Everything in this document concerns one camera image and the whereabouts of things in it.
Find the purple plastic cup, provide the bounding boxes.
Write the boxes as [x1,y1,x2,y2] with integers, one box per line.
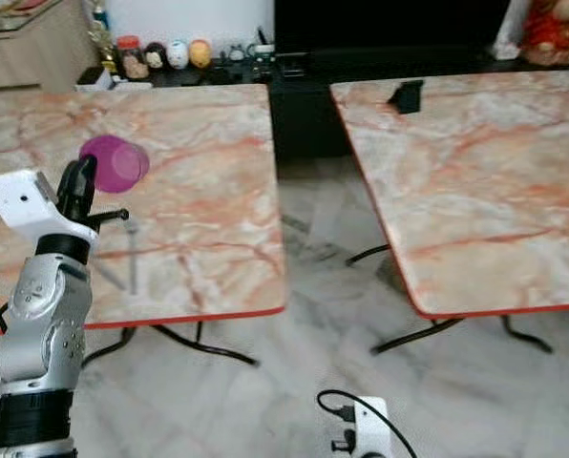
[79,135,151,195]

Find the marble folding table red edge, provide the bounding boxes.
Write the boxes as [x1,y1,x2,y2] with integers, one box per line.
[0,84,289,368]
[329,68,569,356]

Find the light wooden cabinet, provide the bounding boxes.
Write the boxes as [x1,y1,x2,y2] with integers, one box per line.
[0,0,106,94]

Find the gold trophy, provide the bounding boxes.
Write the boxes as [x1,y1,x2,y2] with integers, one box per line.
[87,0,119,75]

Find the black egg figurine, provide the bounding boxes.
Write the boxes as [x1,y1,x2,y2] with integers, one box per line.
[143,42,169,72]

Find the white egg figurine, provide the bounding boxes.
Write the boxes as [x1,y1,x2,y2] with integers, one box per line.
[166,39,191,70]

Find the yellow egg figurine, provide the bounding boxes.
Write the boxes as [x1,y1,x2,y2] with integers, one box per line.
[189,38,214,70]

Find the small black holder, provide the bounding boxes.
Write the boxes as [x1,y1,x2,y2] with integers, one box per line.
[388,79,427,115]

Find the black television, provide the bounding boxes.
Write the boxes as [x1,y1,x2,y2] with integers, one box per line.
[273,0,512,54]

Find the red figurine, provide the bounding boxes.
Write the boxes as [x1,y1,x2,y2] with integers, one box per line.
[518,0,569,68]

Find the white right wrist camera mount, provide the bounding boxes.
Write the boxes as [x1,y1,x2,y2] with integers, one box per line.
[351,396,393,458]

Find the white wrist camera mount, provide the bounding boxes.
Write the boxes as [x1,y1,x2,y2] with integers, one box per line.
[351,396,393,458]
[0,169,100,245]

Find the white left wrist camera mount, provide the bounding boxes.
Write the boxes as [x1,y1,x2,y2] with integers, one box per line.
[0,169,100,245]

